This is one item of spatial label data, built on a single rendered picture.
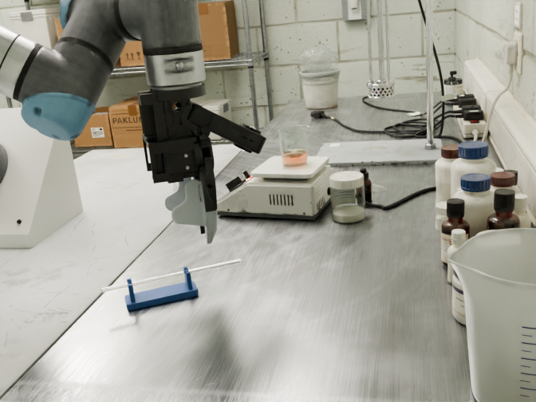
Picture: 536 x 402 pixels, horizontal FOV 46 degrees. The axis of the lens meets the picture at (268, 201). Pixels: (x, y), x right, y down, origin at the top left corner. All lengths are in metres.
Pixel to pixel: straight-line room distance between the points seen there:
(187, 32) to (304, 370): 0.42
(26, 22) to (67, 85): 2.98
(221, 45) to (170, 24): 2.52
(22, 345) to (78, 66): 0.36
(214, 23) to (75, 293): 2.47
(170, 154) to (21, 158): 0.53
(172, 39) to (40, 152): 0.55
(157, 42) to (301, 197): 0.44
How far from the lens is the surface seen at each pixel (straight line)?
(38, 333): 0.89
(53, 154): 1.26
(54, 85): 0.79
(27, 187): 1.24
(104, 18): 0.84
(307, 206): 1.11
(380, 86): 1.48
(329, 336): 0.77
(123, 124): 3.50
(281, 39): 3.59
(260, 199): 1.14
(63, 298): 0.97
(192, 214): 0.83
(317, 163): 1.16
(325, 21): 3.55
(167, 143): 0.80
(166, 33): 0.78
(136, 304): 0.88
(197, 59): 0.80
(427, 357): 0.73
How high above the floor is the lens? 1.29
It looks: 18 degrees down
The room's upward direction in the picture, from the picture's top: 5 degrees counter-clockwise
